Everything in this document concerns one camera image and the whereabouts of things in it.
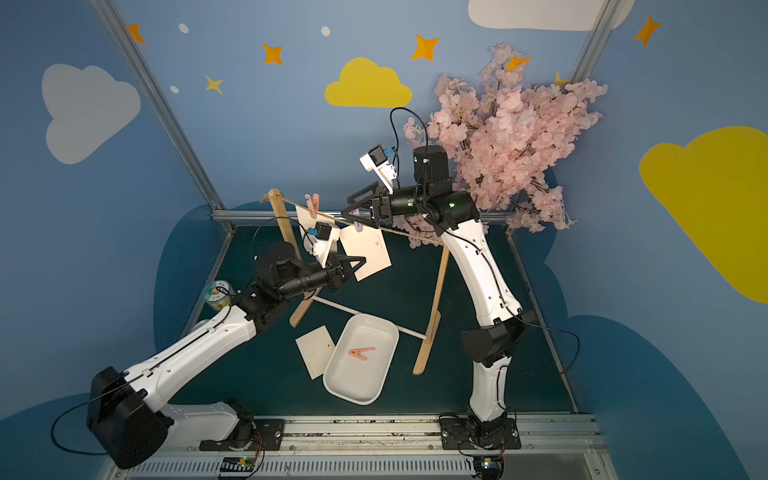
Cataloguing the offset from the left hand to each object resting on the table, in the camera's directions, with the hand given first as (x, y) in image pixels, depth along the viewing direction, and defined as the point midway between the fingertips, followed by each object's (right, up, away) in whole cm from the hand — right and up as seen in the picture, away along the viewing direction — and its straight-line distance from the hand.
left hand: (365, 255), depth 68 cm
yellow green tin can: (-47, -12, +22) cm, 54 cm away
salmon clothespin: (-4, -29, +19) cm, 35 cm away
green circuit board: (-32, -52, +5) cm, 61 cm away
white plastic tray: (-3, -31, +19) cm, 36 cm away
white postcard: (-17, -29, +22) cm, 40 cm away
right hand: (-2, +10, -6) cm, 12 cm away
